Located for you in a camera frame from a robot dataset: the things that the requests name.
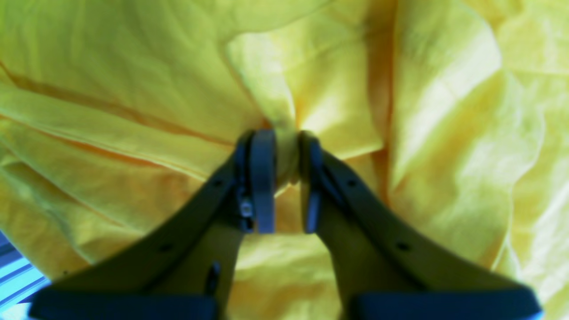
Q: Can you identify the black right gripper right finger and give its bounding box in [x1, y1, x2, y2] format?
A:
[298, 131, 543, 320]

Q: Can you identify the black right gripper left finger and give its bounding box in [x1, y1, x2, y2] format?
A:
[28, 129, 276, 320]

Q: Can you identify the orange t-shirt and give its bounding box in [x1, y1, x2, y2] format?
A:
[1, 0, 568, 320]

